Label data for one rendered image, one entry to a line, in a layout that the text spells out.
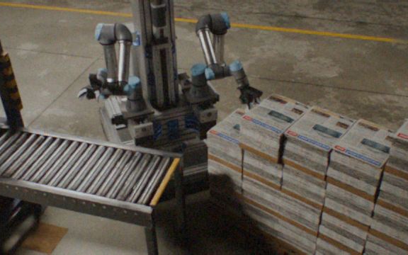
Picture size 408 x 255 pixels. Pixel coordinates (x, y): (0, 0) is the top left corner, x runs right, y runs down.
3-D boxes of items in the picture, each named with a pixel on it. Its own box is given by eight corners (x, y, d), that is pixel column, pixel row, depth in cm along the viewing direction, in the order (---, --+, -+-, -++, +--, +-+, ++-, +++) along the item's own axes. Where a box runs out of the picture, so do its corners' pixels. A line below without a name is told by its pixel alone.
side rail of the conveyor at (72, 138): (183, 168, 318) (183, 153, 311) (181, 173, 314) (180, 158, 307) (9, 137, 352) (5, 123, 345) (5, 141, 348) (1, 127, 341)
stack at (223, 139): (237, 192, 397) (239, 105, 349) (375, 261, 336) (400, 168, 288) (208, 219, 372) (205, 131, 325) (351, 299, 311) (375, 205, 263)
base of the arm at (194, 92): (187, 90, 372) (186, 78, 366) (205, 86, 376) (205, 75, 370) (193, 100, 360) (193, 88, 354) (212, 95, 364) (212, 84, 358)
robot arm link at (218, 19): (205, 74, 368) (206, 10, 331) (224, 71, 371) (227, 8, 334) (209, 84, 360) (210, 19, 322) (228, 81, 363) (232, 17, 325)
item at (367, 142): (359, 119, 291) (360, 117, 291) (406, 135, 276) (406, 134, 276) (331, 149, 268) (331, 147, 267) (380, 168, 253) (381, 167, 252)
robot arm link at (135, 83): (141, 100, 344) (139, 83, 336) (122, 99, 345) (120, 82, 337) (144, 91, 353) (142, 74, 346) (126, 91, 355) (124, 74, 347)
